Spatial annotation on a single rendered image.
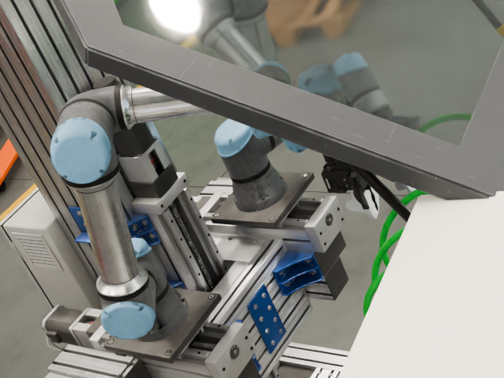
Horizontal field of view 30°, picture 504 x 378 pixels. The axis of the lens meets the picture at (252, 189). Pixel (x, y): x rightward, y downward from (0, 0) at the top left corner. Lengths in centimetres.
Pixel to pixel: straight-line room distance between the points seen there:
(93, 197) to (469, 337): 97
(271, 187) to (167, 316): 50
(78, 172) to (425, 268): 82
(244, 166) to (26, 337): 228
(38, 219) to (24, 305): 220
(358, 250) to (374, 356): 284
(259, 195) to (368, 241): 158
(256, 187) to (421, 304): 132
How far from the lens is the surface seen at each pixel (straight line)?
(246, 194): 254
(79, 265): 264
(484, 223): 136
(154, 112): 198
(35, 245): 264
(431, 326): 122
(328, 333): 370
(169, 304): 226
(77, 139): 185
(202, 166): 513
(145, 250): 219
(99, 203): 194
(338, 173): 193
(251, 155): 249
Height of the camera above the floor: 236
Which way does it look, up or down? 30 degrees down
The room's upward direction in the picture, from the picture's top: 24 degrees counter-clockwise
